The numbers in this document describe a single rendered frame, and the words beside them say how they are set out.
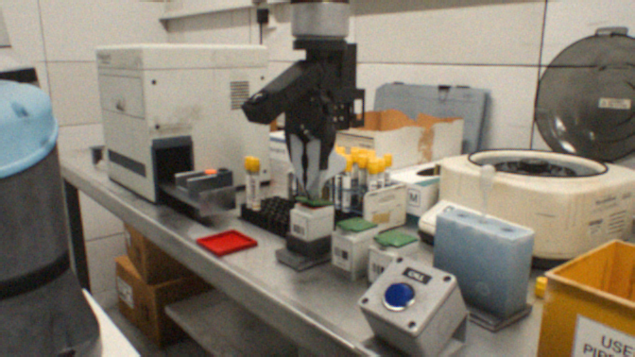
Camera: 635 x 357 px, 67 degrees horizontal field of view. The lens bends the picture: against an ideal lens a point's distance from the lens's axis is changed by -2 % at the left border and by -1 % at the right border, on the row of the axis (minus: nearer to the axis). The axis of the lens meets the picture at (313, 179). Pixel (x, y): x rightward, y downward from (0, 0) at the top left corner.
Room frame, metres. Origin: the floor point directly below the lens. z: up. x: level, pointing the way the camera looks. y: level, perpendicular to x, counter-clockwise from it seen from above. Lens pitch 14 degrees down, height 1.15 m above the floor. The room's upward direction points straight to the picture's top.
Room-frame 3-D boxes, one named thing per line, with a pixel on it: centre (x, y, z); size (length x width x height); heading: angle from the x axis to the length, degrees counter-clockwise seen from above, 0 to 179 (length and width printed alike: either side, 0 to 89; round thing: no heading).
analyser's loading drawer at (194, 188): (0.86, 0.23, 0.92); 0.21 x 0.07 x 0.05; 40
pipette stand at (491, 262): (0.50, -0.19, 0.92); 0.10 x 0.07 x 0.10; 35
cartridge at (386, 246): (0.54, -0.10, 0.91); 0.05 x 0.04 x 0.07; 130
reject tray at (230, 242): (0.69, 0.13, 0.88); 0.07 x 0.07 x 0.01; 40
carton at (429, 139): (1.03, -0.14, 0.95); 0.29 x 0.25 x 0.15; 130
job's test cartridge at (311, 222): (0.64, 0.00, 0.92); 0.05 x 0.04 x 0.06; 130
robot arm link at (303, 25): (0.65, -0.01, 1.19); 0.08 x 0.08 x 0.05
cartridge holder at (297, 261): (0.64, 0.00, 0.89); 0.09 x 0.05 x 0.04; 130
